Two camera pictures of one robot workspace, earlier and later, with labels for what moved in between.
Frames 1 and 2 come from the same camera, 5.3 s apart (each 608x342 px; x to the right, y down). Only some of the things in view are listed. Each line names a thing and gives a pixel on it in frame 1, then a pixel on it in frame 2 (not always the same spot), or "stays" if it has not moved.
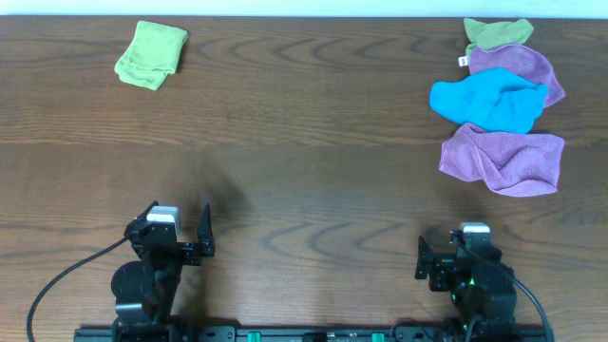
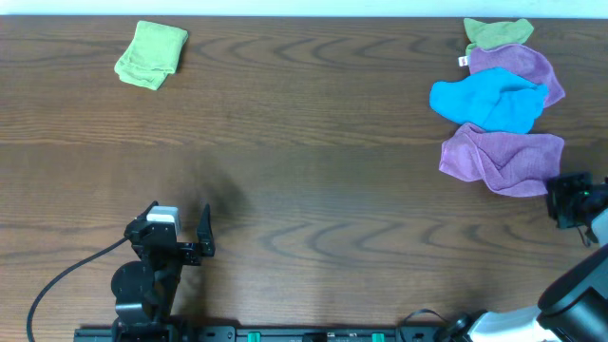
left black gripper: [178, 247] stays
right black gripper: [444, 266] → [559, 200]
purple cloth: [518, 164] stays
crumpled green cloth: [490, 35] stays
